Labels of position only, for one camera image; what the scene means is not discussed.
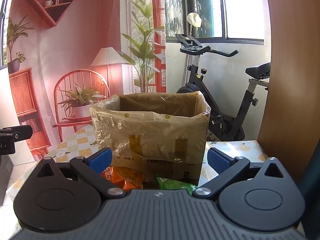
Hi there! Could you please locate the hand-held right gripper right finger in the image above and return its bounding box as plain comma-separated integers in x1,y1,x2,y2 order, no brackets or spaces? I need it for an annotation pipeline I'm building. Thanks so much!
192,147,288,200

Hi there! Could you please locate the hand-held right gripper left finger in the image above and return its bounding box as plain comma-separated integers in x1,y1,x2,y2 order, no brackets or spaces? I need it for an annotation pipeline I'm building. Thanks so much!
34,147,127,200

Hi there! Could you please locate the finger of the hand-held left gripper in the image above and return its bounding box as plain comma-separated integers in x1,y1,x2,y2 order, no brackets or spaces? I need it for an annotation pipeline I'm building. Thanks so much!
0,125,33,155

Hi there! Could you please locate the orange snack packet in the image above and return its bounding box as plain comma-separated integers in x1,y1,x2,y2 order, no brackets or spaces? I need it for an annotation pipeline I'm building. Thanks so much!
101,165,150,192

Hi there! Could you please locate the green snack packet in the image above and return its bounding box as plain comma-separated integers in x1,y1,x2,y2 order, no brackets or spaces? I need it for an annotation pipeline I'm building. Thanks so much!
156,172,199,197

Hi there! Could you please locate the brown cardboard box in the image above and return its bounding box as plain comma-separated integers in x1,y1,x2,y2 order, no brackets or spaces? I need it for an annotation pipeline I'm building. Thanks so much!
90,91,212,187

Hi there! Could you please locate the translucent plastic bag liner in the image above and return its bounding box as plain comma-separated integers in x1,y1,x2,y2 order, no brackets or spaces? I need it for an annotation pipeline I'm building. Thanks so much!
89,91,212,166

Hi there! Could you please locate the checked floral tablecloth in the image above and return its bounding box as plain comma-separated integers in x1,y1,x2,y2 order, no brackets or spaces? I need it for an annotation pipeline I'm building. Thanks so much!
5,124,269,205

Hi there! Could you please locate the black exercise bike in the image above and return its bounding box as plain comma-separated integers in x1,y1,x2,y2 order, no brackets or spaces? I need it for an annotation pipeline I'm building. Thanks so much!
175,34,272,142

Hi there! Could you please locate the narrow side window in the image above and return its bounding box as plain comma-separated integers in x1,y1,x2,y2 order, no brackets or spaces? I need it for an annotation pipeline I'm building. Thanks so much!
0,0,12,68

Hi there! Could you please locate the brown wooden board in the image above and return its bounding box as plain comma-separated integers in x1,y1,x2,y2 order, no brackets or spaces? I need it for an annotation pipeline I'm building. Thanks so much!
257,0,320,188

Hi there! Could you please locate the white cloth cap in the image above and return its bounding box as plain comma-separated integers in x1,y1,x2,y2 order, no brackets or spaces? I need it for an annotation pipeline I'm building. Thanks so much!
186,12,202,28

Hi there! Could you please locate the large window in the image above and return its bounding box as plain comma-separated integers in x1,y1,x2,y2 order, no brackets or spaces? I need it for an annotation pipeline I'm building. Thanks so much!
164,0,265,46

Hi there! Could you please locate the printed wall backdrop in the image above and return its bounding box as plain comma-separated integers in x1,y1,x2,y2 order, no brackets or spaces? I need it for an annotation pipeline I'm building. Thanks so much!
0,0,167,160

